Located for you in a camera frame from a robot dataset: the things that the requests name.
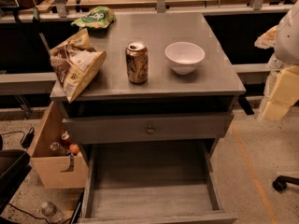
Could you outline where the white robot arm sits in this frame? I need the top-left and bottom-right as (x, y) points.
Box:
(254, 1), (299, 121)

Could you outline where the black chair base leg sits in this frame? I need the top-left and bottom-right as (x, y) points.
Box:
(272, 175), (299, 192)

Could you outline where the orange fruit in box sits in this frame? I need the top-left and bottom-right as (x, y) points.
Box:
(69, 144), (79, 155)

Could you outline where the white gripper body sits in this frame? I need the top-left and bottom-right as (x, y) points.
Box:
(270, 66), (299, 106)

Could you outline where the brown chip bag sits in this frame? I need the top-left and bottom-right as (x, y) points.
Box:
(50, 29), (107, 103)

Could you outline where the red can in box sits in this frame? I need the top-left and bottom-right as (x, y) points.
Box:
(61, 132), (72, 147)

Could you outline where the black power adapter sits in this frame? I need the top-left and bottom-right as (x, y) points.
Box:
(21, 128), (35, 148)

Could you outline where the grey cabinet with drawers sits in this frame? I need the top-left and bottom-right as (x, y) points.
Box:
(51, 12), (245, 224)

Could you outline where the white bowl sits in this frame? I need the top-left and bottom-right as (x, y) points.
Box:
(164, 42), (206, 75)

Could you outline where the bottle in box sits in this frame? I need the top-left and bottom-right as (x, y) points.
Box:
(50, 142), (67, 156)

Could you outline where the orange soda can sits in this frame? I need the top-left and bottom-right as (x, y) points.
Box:
(125, 41), (149, 84)

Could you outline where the cardboard box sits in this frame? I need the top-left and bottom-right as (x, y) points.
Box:
(28, 102), (88, 189)

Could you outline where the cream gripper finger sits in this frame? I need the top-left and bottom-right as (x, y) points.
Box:
(262, 102), (290, 121)

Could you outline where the green rice chip bag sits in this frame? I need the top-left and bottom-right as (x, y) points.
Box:
(72, 7), (116, 29)

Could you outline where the plastic water bottle on floor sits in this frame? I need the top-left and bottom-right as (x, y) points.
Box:
(41, 202), (64, 224)

